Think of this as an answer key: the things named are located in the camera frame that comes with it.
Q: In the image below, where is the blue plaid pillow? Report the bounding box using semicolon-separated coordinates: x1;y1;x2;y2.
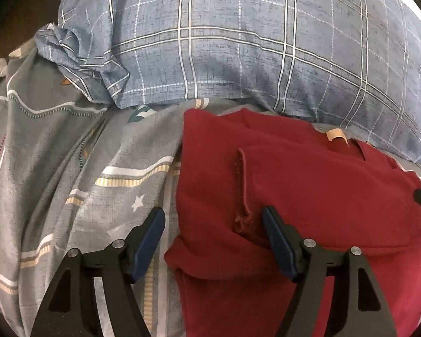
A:
35;0;421;163

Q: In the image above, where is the grey patterned bed sheet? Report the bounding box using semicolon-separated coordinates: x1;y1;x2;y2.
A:
0;50;421;336

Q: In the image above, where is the dark red garment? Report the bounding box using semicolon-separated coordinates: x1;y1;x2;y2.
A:
165;110;421;336

